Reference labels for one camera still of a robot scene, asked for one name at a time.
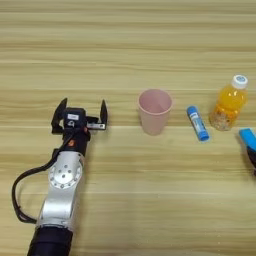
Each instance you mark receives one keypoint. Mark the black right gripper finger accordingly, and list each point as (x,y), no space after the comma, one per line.
(253,161)

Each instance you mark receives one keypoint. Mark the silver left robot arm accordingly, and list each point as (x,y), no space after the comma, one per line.
(63,186)

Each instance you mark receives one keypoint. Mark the black labelled box left gripper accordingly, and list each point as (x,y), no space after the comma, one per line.
(74,118)

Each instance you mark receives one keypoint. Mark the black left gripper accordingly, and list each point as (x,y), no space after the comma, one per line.
(78,143)

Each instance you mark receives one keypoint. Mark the orange juice bottle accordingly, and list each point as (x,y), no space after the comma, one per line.
(228,106)

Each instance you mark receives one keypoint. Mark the blue rectangular eraser block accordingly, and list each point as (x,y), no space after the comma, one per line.
(249,137)

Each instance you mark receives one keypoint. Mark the blue glue stick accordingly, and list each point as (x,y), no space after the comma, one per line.
(198,123)

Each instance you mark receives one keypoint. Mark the pink plastic cup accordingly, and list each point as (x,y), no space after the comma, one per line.
(155,110)

